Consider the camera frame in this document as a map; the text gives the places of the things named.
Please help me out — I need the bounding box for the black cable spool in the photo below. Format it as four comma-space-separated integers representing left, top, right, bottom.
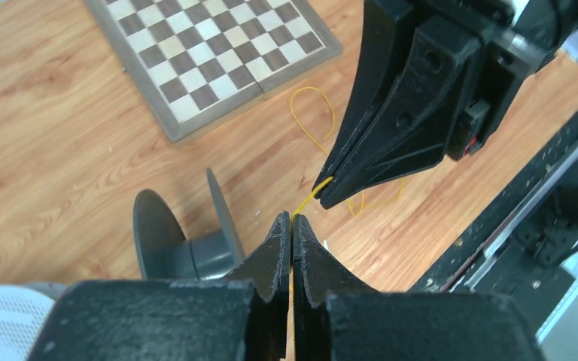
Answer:
132, 168, 245, 281

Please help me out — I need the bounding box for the wooden chessboard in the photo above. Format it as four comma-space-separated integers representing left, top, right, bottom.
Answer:
87, 0, 342, 142

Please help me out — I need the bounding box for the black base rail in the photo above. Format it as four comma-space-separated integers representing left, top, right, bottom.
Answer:
408, 89, 578, 344

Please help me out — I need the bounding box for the yellow cable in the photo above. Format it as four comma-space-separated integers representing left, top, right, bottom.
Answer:
288, 86, 406, 223

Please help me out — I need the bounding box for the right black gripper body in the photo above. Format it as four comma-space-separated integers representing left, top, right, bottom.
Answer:
418, 1, 578, 161

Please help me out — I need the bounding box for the white cable spool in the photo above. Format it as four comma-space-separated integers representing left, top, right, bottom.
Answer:
0, 282, 68, 360

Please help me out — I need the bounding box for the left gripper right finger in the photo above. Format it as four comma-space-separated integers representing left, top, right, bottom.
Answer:
292, 215, 544, 360

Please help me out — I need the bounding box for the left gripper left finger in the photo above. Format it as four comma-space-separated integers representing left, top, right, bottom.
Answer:
29, 212, 291, 360

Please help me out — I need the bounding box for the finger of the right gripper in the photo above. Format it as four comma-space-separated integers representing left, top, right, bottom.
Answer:
317, 1, 419, 192
318, 14, 485, 211

